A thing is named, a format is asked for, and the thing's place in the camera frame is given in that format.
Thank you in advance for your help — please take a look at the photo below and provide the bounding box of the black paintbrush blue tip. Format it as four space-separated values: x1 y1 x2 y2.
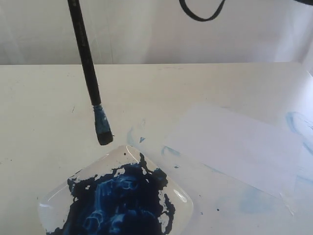
67 0 113 145

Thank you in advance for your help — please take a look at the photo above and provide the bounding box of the white square paint plate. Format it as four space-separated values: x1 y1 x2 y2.
38 145 193 235

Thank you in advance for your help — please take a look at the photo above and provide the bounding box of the white paper sheet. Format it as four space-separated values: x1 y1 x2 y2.
164 103 302 197

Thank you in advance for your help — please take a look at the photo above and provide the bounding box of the white backdrop curtain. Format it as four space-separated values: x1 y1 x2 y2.
0 0 313 65

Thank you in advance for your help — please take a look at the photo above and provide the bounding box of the black right camera cable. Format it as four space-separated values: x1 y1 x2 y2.
179 0 226 22

